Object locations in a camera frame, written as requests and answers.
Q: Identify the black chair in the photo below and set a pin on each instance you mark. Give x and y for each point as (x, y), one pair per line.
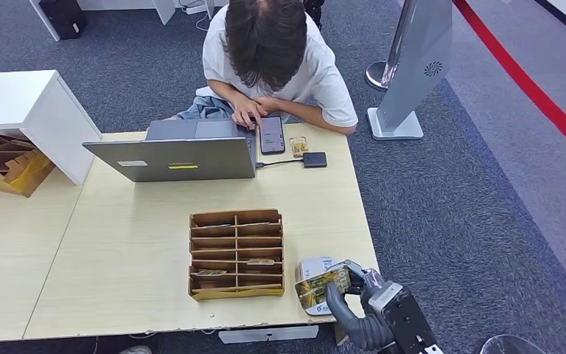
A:
(316, 10)

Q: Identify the ID card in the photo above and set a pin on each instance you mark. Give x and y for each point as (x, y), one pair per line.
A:
(314, 288)

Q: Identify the white furniture panel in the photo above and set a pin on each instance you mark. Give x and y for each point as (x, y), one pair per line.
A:
(117, 4)

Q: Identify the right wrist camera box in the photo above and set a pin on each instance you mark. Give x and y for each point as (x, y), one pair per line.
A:
(402, 315)

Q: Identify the white shelf box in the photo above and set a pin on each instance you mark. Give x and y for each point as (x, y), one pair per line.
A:
(14, 97)

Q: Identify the person's right hand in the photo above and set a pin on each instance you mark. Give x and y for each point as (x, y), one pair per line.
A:
(246, 112)

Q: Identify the cardboard divider box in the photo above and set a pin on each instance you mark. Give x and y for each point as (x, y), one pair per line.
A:
(14, 168)

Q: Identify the black smartphone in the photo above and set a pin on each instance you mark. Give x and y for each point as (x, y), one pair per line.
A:
(271, 135)

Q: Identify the person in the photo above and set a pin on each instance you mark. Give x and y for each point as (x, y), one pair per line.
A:
(322, 73)

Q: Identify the white card reader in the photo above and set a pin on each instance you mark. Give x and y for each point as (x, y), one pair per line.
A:
(312, 268)

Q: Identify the person's right forearm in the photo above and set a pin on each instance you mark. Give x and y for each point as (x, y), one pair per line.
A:
(224, 93)

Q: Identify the small black hub box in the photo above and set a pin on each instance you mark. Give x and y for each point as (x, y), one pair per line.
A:
(314, 160)

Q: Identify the person's left hand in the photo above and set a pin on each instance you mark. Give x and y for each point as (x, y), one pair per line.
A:
(271, 105)

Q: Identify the chrome stanchion post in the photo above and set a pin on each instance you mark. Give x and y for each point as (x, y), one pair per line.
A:
(378, 75)

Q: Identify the clear plastic dome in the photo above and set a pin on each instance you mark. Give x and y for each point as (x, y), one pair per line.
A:
(512, 346)

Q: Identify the wooden card organizer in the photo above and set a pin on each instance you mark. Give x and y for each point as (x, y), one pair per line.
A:
(236, 293)

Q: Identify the grey kiosk stand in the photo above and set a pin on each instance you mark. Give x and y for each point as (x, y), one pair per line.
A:
(419, 53)

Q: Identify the red barrier strip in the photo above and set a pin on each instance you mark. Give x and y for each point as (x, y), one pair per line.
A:
(527, 85)

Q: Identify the white metal bracket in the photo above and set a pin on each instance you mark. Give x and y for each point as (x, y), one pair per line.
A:
(268, 334)

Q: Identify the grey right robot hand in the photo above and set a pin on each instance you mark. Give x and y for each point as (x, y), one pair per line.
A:
(361, 332)

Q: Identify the person's left forearm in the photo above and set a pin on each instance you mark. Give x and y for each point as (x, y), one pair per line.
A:
(312, 116)

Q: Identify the grey laptop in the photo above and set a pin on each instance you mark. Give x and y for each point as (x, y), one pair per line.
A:
(175, 159)

